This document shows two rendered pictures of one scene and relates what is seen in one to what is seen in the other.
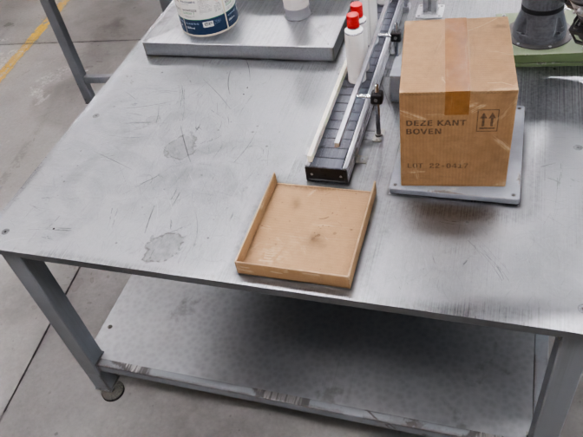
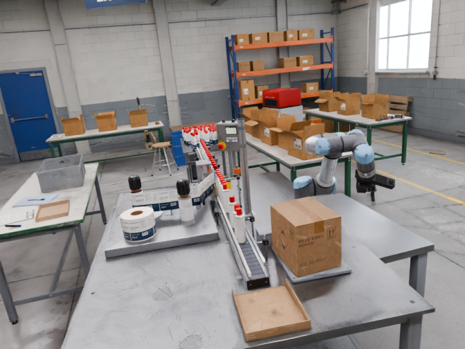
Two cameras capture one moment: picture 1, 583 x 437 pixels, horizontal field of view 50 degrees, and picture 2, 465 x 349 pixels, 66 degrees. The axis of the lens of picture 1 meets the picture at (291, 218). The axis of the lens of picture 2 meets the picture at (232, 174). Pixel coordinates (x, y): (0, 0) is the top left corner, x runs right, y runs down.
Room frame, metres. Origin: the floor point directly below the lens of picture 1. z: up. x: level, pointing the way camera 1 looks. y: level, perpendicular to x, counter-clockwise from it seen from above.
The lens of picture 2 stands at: (-0.02, 0.75, 1.85)
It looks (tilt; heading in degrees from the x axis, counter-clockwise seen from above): 17 degrees down; 327
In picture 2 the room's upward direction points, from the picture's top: 5 degrees counter-clockwise
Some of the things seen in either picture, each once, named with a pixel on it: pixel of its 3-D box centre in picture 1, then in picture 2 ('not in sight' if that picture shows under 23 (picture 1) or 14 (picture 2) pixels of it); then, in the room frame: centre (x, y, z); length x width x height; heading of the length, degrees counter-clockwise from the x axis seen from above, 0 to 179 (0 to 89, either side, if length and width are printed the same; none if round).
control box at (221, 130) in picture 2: not in sight; (231, 136); (1.99, -0.56, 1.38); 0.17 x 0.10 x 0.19; 31
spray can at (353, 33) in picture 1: (355, 48); (240, 225); (1.52, -0.26, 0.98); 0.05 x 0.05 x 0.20
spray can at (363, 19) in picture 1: (358, 38); (238, 221); (1.57, -0.28, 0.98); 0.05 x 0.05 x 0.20
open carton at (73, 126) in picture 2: not in sight; (73, 124); (7.68, -0.59, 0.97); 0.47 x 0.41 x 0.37; 158
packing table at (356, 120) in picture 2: not in sight; (349, 134); (4.31, -4.72, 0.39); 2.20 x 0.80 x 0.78; 162
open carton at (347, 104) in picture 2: not in sight; (347, 103); (4.33, -4.65, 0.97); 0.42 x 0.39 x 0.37; 69
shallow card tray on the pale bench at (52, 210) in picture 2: not in sight; (53, 210); (3.17, 0.49, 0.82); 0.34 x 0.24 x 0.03; 168
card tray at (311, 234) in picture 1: (308, 225); (268, 306); (1.02, -0.04, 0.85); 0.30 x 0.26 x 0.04; 156
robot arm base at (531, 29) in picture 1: (540, 17); not in sight; (1.59, -0.82, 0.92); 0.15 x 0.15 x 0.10
